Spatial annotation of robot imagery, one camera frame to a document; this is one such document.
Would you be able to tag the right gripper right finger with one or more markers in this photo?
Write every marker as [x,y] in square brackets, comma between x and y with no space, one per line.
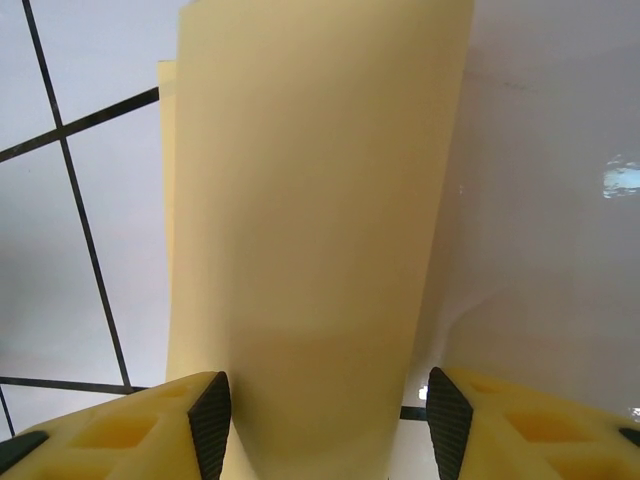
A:
[540,435]

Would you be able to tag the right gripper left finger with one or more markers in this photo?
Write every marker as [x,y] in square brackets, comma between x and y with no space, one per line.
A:
[110,440]

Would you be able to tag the pale yellow paper sheet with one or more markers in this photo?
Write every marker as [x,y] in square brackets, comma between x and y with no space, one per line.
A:
[310,200]

